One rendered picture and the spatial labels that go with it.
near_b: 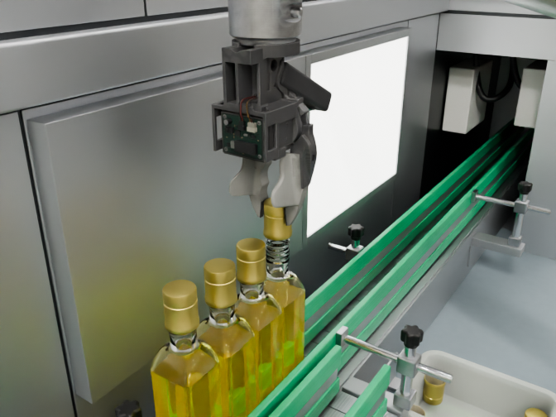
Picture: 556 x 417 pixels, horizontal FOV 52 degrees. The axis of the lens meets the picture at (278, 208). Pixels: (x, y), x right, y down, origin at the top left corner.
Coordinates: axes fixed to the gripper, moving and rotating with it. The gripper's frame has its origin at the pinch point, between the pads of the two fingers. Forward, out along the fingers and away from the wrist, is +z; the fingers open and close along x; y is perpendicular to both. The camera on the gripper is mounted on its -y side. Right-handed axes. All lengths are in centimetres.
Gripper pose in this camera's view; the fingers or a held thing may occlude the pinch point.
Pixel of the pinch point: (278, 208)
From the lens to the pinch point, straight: 69.6
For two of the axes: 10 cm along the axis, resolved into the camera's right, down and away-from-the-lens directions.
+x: 8.2, 2.3, -5.2
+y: -5.7, 3.4, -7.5
